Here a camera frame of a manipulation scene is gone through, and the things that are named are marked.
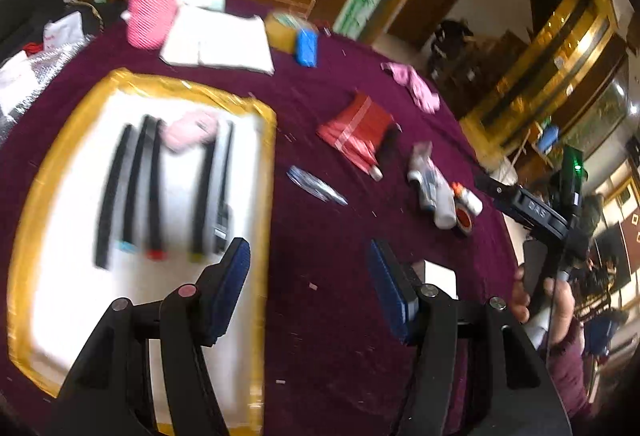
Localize black marker with red cap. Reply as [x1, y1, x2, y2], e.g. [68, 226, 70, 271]
[146, 117, 168, 261]

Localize red and black tape roll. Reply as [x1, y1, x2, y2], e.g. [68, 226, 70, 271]
[454, 203, 474, 235]

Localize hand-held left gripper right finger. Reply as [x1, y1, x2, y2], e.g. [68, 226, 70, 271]
[367, 239, 573, 436]

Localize grey squeeze tube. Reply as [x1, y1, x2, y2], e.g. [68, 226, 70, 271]
[407, 141, 433, 182]

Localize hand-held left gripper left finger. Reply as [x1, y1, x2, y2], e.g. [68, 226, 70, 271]
[57, 237, 252, 436]

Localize black bag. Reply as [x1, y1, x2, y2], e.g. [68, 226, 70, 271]
[0, 0, 66, 62]

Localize black marker with teal caps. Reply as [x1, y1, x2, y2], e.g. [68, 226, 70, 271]
[116, 115, 157, 253]

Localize white folded cloth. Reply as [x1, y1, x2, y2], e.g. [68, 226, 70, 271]
[160, 0, 276, 76]

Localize red pouch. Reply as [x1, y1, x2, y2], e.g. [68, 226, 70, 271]
[316, 91, 396, 167]

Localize thin black pen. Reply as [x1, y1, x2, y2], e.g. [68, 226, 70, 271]
[212, 120, 236, 254]

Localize white bag with red print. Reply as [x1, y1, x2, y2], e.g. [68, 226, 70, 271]
[42, 11, 96, 54]

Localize silver foil bag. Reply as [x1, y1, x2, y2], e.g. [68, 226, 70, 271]
[0, 36, 96, 142]

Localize white printed tube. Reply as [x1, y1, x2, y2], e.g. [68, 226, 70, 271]
[417, 166, 441, 212]

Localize black marker with yellow caps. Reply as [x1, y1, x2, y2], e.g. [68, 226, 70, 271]
[189, 139, 217, 264]

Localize person's right forearm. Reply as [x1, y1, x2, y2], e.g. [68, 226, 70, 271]
[545, 316, 608, 419]

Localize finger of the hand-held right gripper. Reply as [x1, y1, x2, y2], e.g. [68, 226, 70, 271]
[472, 171, 523, 217]

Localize blue container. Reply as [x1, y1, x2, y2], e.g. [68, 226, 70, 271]
[537, 125, 561, 153]

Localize white charger block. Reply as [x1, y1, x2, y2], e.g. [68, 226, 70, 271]
[424, 259, 457, 299]

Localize white tray with yellow edges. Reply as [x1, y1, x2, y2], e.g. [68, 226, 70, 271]
[7, 69, 278, 434]

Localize pink plush toy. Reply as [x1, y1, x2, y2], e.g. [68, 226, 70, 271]
[162, 110, 221, 152]

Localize tan packing tape roll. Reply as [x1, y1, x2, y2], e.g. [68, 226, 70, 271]
[264, 11, 318, 53]

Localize blue battery pack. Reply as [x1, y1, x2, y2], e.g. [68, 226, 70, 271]
[294, 27, 319, 67]

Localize small white bottle orange cap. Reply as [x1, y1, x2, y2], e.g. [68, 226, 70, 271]
[450, 181, 484, 215]

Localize white plastic bottle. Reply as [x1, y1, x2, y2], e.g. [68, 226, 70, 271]
[431, 171, 458, 230]

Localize person's right hand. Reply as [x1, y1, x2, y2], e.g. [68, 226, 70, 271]
[514, 263, 583, 347]

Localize clear plastic tube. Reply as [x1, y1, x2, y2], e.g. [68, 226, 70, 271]
[286, 165, 349, 206]

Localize brown wooden door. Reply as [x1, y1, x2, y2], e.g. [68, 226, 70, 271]
[387, 0, 468, 50]

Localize black marker with white cap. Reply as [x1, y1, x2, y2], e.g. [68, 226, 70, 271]
[370, 123, 402, 182]

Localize plain black marker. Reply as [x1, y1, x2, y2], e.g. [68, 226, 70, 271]
[94, 123, 135, 269]

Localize pink crumpled cloth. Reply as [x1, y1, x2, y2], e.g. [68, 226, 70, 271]
[381, 61, 441, 113]

